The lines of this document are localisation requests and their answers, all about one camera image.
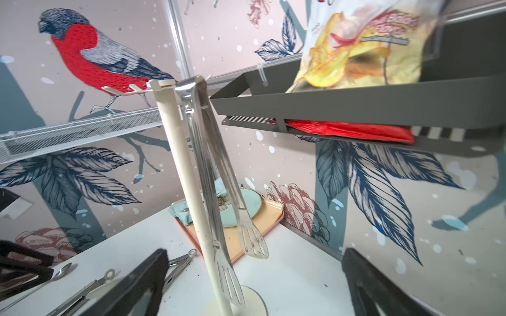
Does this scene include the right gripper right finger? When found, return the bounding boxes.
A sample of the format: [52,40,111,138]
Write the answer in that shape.
[341,249,432,316]

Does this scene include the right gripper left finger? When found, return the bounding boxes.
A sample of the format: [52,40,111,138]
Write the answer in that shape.
[82,248,169,316]

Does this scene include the all steel slotted tongs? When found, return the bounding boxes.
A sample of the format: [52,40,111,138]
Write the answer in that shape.
[174,74,270,309]

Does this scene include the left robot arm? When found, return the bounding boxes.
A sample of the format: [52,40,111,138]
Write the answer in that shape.
[1,188,55,301]

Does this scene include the cream utensil rack stand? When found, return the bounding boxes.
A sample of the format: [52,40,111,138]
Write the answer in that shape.
[101,74,270,316]

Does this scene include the steel spoon on table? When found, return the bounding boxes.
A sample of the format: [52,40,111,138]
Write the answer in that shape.
[0,262,72,313]

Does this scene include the teal cloth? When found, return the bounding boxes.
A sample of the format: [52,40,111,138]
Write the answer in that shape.
[169,177,228,226]

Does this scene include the orange cutting board mat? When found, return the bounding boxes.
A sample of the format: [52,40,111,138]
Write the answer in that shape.
[171,195,285,265]

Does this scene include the light green plate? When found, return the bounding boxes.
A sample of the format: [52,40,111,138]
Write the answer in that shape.
[205,187,264,229]

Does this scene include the red packet under basket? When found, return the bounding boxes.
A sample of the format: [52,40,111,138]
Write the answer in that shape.
[285,119,415,145]

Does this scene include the Chuba cassava chips bag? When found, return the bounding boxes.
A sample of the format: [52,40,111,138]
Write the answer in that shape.
[288,0,445,93]

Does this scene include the white wire mesh shelf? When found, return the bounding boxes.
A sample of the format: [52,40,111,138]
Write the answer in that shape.
[1,107,162,164]

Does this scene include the dark wall basket shelf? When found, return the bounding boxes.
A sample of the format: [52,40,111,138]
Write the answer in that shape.
[211,1,505,157]

